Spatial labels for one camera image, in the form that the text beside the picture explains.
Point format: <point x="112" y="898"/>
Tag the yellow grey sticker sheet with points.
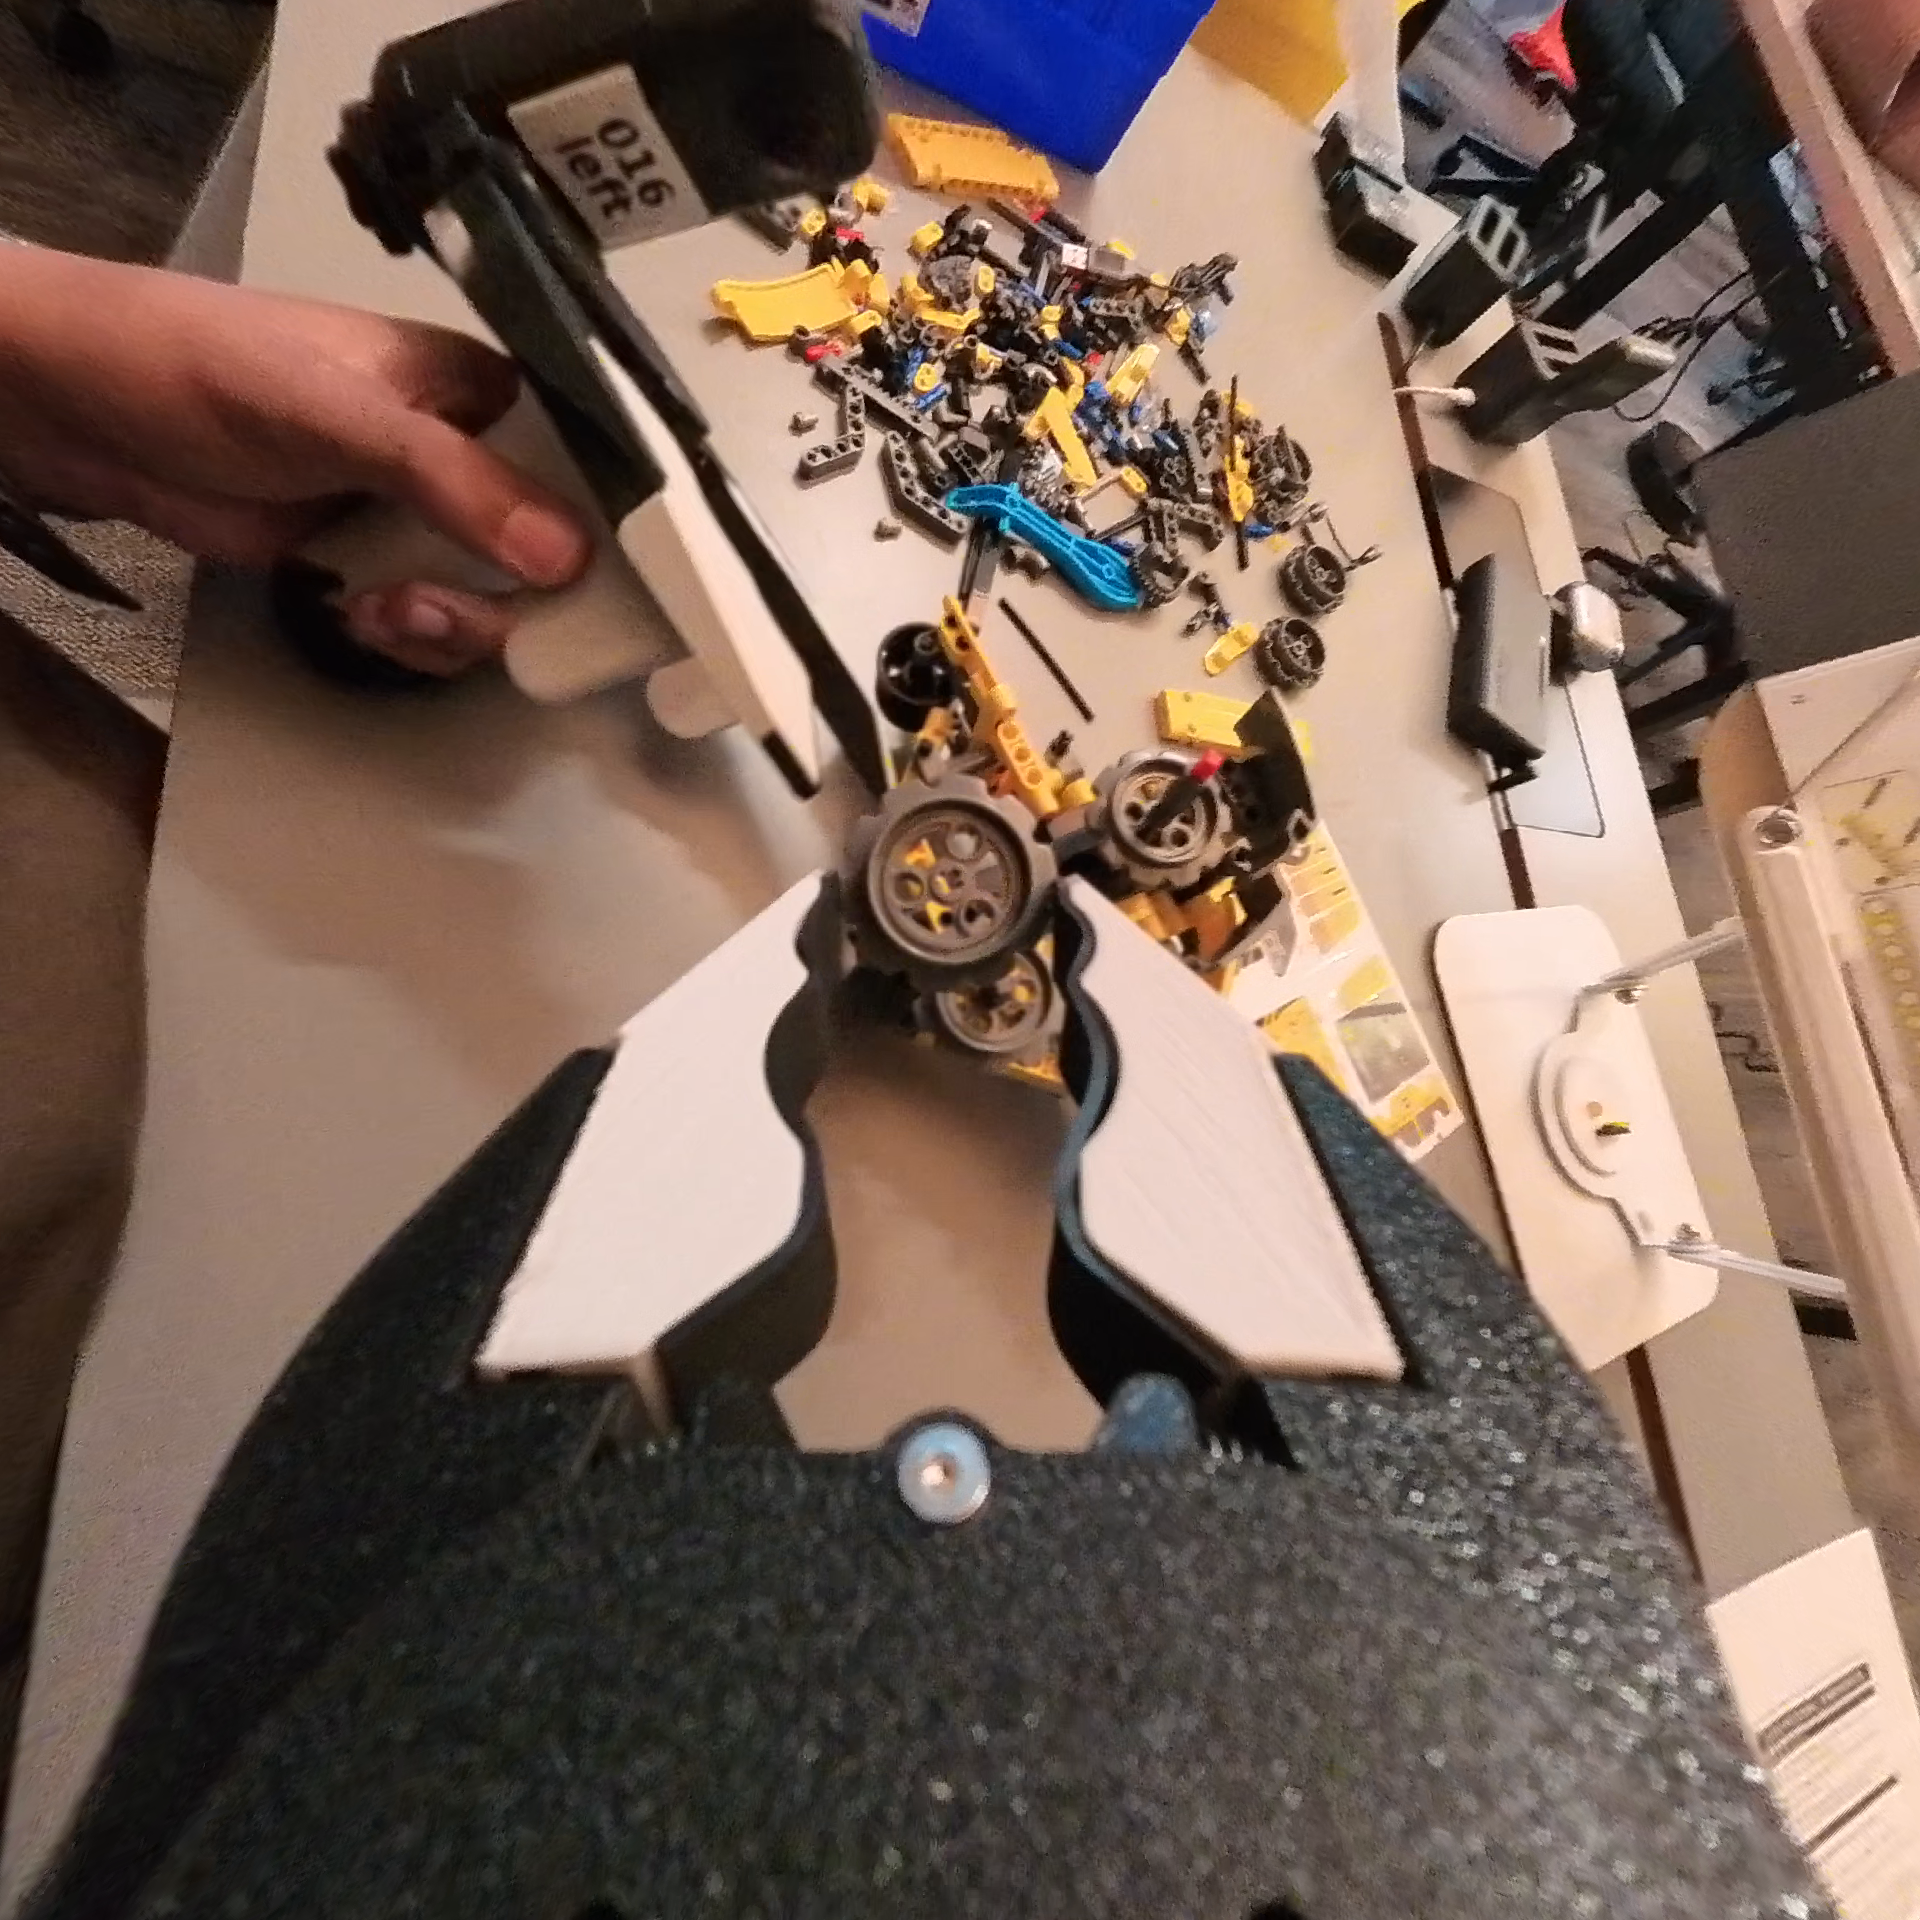
<point x="1350" y="1021"/>

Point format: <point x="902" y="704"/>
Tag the open instruction booklet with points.
<point x="1875" y="839"/>

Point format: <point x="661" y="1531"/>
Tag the yellow toy vehicle model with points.
<point x="1019" y="734"/>

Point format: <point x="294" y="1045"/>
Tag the pile of toy building pieces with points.
<point x="1050" y="346"/>

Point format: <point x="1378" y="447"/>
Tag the yellow toy panel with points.
<point x="975" y="158"/>
<point x="1201" y="717"/>

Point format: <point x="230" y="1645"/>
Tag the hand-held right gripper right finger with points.
<point x="1215" y="1201"/>

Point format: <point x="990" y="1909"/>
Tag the small black box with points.
<point x="1359" y="202"/>

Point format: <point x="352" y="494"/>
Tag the blue plastic bin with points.
<point x="1035" y="67"/>

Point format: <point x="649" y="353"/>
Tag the bright blue toy blade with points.
<point x="1050" y="539"/>

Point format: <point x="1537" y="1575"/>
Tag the black toy axle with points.
<point x="1042" y="662"/>

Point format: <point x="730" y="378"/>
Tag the person's left hand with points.
<point x="225" y="406"/>

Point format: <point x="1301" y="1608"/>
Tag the small black toy wheel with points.
<point x="1317" y="569"/>
<point x="1293" y="648"/>

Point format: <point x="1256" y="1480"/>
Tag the black slotted charger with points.
<point x="1560" y="390"/>

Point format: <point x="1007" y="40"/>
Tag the white book stand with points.
<point x="1515" y="1050"/>

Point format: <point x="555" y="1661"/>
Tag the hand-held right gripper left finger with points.
<point x="645" y="1201"/>

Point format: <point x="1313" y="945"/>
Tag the dark grey rectangular pad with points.
<point x="1568" y="781"/>

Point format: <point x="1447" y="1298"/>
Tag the black divider panel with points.
<point x="1816" y="539"/>

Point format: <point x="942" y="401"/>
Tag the black power hub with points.
<point x="1501" y="662"/>

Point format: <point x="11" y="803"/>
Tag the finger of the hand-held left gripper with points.
<point x="705" y="585"/>
<point x="781" y="600"/>

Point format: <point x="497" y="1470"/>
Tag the grey toy wheel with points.
<point x="954" y="879"/>

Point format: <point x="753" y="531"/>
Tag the small silver device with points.
<point x="1589" y="622"/>

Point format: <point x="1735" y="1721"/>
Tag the black charger case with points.
<point x="1447" y="283"/>

